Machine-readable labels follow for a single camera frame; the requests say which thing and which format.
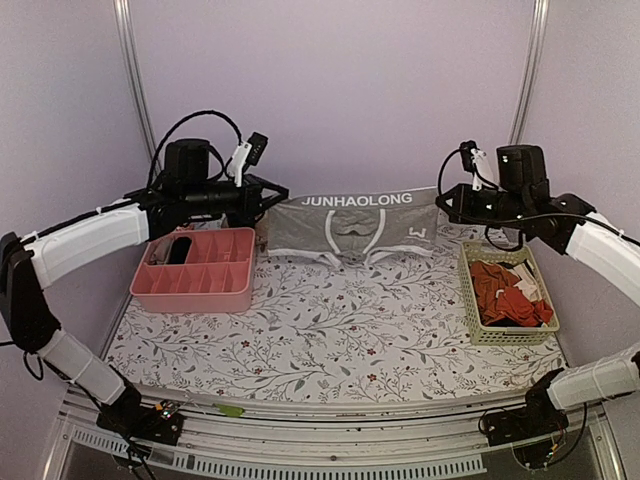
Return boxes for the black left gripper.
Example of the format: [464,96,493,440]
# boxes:
[185,173,291,223]

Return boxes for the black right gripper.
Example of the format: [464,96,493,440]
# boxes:
[437,182,530,230]

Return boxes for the grey boxer underwear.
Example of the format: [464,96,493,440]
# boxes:
[267,187,439,268]

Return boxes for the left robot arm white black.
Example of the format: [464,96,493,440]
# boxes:
[1,133,288,434]

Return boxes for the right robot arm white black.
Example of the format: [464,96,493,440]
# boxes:
[436,141,639,436]

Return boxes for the pink divided organizer box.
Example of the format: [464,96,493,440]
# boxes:
[130,228,256,313]

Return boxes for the orange clothes in basket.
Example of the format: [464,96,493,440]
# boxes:
[469,261,554,328]

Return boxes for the pale green plastic basket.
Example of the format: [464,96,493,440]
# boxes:
[458,242,559,346]

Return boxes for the floral tablecloth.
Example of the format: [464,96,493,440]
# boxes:
[106,220,565,404]

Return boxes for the green tape scrap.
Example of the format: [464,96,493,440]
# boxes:
[214,403,245,418]

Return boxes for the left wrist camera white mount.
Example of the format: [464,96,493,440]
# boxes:
[226,132,268,187]

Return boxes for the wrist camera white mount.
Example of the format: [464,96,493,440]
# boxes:
[226,132,268,187]
[459,140,497,191]

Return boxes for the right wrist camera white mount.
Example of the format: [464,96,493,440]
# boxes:
[459,140,497,191]

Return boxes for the right aluminium frame post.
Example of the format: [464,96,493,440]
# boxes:
[508,0,550,144]

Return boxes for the aluminium frame post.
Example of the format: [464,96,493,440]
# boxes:
[508,0,550,144]
[113,0,156,160]

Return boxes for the left aluminium frame post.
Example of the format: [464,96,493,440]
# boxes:
[113,0,156,160]

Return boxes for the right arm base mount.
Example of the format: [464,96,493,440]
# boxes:
[478,400,569,446]

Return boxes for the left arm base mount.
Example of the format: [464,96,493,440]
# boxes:
[96,400,185,446]

